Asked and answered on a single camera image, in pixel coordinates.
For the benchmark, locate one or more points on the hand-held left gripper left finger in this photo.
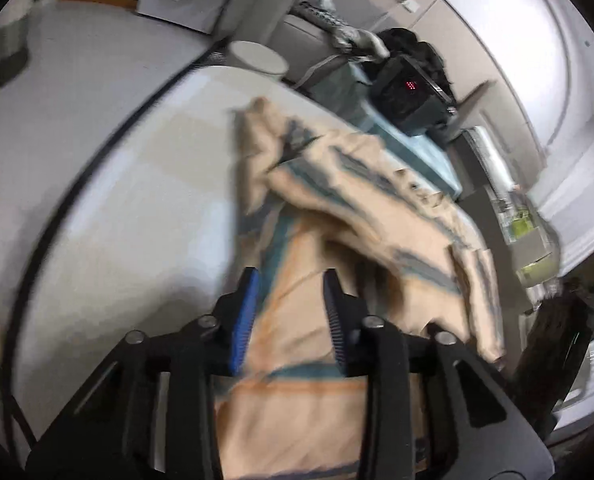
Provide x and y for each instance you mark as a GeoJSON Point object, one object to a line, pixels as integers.
{"type": "Point", "coordinates": [244, 320]}

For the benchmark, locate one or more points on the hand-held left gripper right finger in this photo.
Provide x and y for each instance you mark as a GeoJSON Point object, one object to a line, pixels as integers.
{"type": "Point", "coordinates": [334, 315]}

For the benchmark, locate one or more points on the beige striped small garment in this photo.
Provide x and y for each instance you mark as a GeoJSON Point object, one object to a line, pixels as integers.
{"type": "Point", "coordinates": [327, 240]}

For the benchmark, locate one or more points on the yellow-green packet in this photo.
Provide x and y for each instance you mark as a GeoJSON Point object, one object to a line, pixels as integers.
{"type": "Point", "coordinates": [522, 225]}

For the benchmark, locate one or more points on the light blue cloth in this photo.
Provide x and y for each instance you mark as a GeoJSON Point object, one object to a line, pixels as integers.
{"type": "Point", "coordinates": [417, 155]}

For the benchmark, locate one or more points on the clear plastic roll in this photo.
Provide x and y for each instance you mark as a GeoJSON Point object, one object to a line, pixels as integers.
{"type": "Point", "coordinates": [492, 160]}

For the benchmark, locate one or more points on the black appliance with red display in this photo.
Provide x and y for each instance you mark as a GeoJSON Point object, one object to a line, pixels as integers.
{"type": "Point", "coordinates": [412, 105]}

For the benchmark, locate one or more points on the white round stool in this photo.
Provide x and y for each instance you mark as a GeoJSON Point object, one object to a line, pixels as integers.
{"type": "Point", "coordinates": [257, 57]}

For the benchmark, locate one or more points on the black bag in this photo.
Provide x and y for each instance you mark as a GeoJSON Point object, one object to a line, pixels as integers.
{"type": "Point", "coordinates": [427, 52]}

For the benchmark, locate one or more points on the white wall socket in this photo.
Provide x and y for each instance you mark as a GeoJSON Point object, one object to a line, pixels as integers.
{"type": "Point", "coordinates": [410, 3]}

